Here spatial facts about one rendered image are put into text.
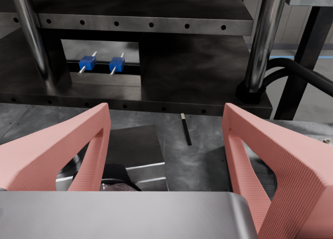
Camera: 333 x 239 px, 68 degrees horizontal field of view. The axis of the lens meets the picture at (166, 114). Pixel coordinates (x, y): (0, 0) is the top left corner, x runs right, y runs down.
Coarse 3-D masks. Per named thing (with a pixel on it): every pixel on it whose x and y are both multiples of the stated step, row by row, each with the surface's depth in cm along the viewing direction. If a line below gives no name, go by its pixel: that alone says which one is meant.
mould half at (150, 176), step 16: (128, 128) 55; (144, 128) 55; (112, 144) 51; (128, 144) 51; (144, 144) 51; (80, 160) 48; (112, 160) 48; (128, 160) 48; (144, 160) 48; (160, 160) 48; (64, 176) 45; (144, 176) 48; (160, 176) 49
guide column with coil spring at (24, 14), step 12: (12, 0) 75; (24, 0) 75; (24, 12) 76; (24, 24) 78; (36, 24) 80; (36, 36) 81; (36, 48) 83; (36, 60) 86; (48, 60) 88; (48, 72) 90; (48, 84) 92
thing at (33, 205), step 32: (64, 128) 8; (96, 128) 11; (0, 160) 6; (32, 160) 6; (64, 160) 8; (96, 160) 11; (0, 192) 5; (32, 192) 5; (64, 192) 5; (96, 192) 5; (128, 192) 5; (160, 192) 5; (192, 192) 5; (224, 192) 5; (0, 224) 4; (32, 224) 4; (64, 224) 4; (96, 224) 4; (128, 224) 4; (160, 224) 4; (192, 224) 4; (224, 224) 4
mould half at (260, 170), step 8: (312, 136) 61; (320, 136) 61; (328, 136) 61; (248, 152) 46; (256, 160) 45; (256, 168) 44; (264, 168) 43; (264, 176) 43; (272, 176) 43; (264, 184) 42; (272, 184) 42; (272, 192) 41
